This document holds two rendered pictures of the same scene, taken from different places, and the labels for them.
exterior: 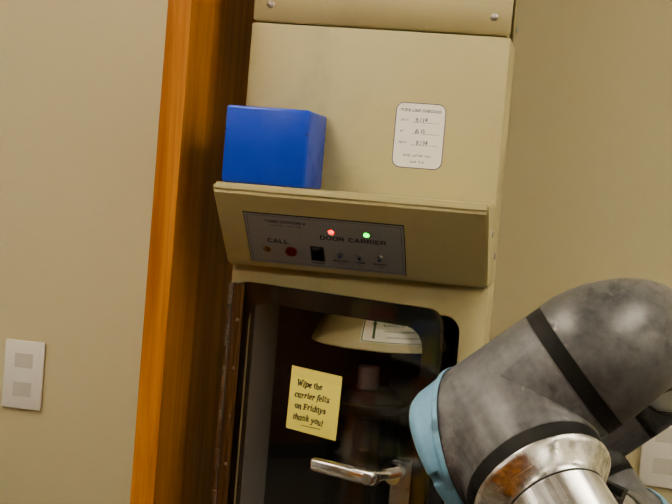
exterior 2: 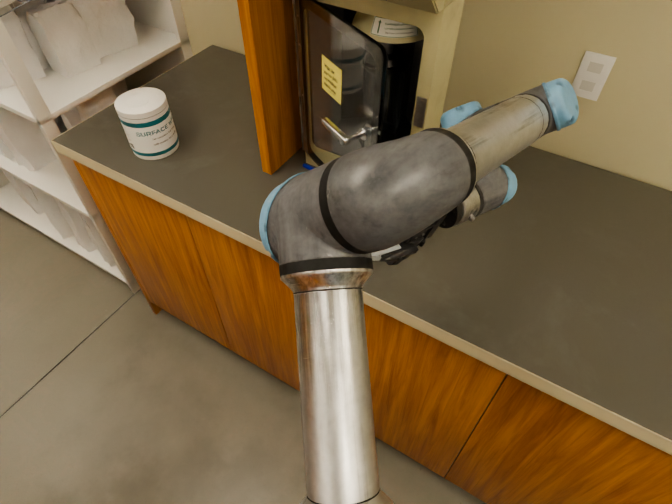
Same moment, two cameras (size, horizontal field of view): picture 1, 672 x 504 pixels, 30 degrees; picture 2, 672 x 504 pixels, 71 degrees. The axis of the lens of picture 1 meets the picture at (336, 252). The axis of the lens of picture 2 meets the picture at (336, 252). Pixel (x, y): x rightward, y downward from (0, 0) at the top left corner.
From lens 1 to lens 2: 0.75 m
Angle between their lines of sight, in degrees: 49
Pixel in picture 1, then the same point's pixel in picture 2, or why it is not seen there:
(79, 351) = not seen: outside the picture
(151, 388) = (251, 59)
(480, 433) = (281, 247)
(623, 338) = (369, 218)
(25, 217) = not seen: outside the picture
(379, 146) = not seen: outside the picture
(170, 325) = (255, 23)
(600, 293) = (365, 173)
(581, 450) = (334, 278)
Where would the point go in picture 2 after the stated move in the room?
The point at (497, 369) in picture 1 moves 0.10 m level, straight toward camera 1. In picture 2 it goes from (296, 207) to (244, 267)
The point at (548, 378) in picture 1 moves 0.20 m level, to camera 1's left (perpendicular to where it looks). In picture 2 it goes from (320, 228) to (165, 185)
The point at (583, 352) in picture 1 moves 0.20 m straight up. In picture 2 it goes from (339, 221) to (341, 27)
